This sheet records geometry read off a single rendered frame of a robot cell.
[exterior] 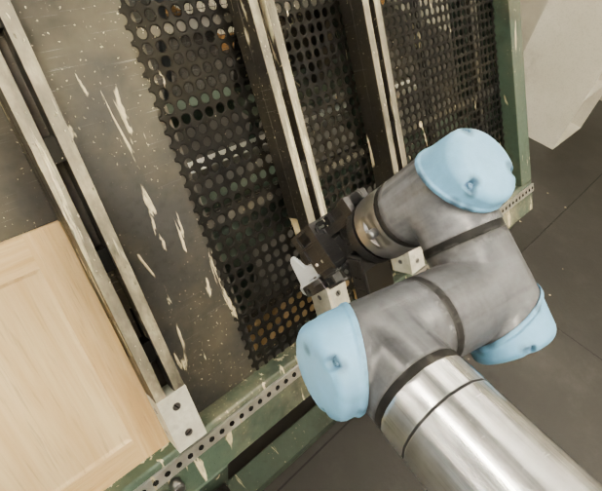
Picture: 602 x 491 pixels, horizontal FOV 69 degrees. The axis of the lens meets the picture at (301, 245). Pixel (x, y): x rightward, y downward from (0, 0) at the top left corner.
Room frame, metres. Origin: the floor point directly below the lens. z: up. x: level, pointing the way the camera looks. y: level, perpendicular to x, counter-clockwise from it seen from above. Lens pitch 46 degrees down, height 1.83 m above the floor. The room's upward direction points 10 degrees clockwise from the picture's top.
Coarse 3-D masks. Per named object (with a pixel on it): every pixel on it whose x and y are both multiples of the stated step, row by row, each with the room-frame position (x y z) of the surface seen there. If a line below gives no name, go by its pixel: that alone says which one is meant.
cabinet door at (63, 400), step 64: (0, 256) 0.39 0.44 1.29; (64, 256) 0.44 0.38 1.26; (0, 320) 0.33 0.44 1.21; (64, 320) 0.37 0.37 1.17; (0, 384) 0.26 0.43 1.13; (64, 384) 0.30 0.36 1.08; (128, 384) 0.34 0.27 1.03; (0, 448) 0.20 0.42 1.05; (64, 448) 0.23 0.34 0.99; (128, 448) 0.26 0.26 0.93
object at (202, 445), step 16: (528, 192) 1.40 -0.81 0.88; (416, 272) 0.88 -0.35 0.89; (272, 384) 0.46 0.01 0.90; (288, 384) 0.48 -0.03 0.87; (256, 400) 0.42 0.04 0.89; (240, 416) 0.38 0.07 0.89; (224, 432) 0.34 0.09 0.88; (192, 448) 0.29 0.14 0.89; (176, 464) 0.26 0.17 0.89; (160, 480) 0.23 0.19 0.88
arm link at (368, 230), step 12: (372, 192) 0.36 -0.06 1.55; (360, 204) 0.36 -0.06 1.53; (372, 204) 0.34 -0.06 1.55; (360, 216) 0.35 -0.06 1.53; (372, 216) 0.33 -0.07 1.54; (360, 228) 0.34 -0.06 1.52; (372, 228) 0.33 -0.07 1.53; (360, 240) 0.33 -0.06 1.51; (372, 240) 0.33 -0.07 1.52; (384, 240) 0.32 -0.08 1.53; (372, 252) 0.33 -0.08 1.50; (384, 252) 0.32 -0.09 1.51; (396, 252) 0.32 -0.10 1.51
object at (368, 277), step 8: (352, 256) 0.35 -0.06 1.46; (360, 256) 0.35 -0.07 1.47; (352, 264) 0.34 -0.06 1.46; (360, 264) 0.34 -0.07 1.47; (368, 264) 0.34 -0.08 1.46; (376, 264) 0.35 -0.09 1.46; (384, 264) 0.36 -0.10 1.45; (352, 272) 0.34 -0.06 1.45; (360, 272) 0.34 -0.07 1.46; (368, 272) 0.34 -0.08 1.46; (376, 272) 0.34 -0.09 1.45; (384, 272) 0.35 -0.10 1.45; (360, 280) 0.33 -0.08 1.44; (368, 280) 0.33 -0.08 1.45; (376, 280) 0.34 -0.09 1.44; (384, 280) 0.35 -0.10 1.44; (392, 280) 0.35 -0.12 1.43; (360, 288) 0.33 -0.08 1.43; (368, 288) 0.33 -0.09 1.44; (376, 288) 0.33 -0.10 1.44; (360, 296) 0.33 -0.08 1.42
